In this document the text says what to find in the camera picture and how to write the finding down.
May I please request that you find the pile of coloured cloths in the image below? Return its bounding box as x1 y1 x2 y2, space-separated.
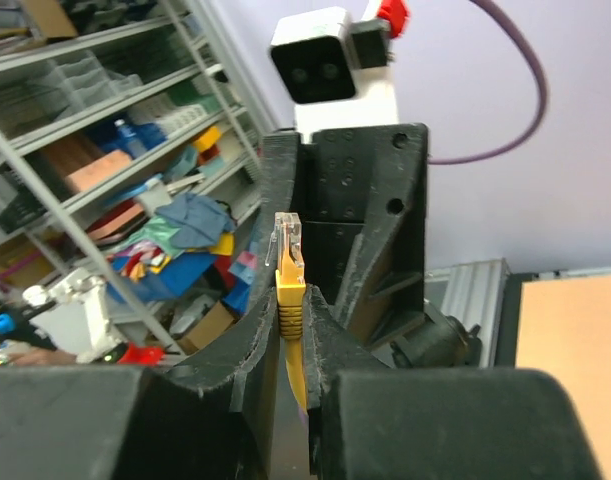
107 193 238 303

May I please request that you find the yellow ethernet cable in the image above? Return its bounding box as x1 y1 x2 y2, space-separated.
264 210 310 416

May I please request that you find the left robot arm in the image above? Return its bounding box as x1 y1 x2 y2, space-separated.
259 124 480 368

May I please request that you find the metal storage shelf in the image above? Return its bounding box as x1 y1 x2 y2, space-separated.
0 1 261 355

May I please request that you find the aluminium frame rail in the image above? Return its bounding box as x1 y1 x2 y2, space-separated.
425 259 509 367

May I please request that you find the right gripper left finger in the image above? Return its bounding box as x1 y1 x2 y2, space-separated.
0 289 278 479

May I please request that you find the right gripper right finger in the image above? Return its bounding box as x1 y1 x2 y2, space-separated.
303 286 602 479

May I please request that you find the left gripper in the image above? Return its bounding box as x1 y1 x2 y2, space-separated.
247 123 429 345

